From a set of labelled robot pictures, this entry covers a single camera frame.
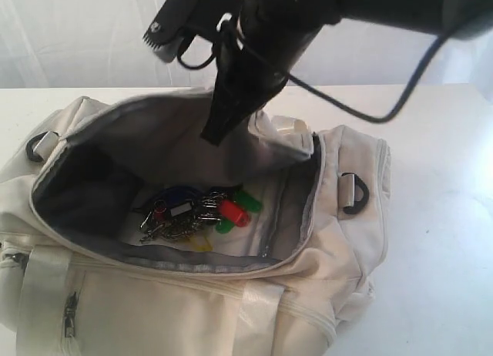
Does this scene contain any bunch of coloured key tags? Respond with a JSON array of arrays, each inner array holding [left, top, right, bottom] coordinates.
[[132, 184, 263, 252]]

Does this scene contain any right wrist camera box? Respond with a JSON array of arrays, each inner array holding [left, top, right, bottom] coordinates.
[[143, 0, 243, 63]]

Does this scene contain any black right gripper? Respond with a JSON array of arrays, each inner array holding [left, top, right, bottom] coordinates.
[[200, 0, 320, 146]]

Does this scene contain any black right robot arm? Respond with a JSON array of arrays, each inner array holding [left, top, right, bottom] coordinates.
[[201, 0, 492, 145]]

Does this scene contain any white backdrop curtain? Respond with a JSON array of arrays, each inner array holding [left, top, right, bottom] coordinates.
[[0, 0, 493, 90]]

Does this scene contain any cream fabric duffel bag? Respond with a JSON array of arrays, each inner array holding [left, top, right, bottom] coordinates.
[[1, 90, 391, 355]]

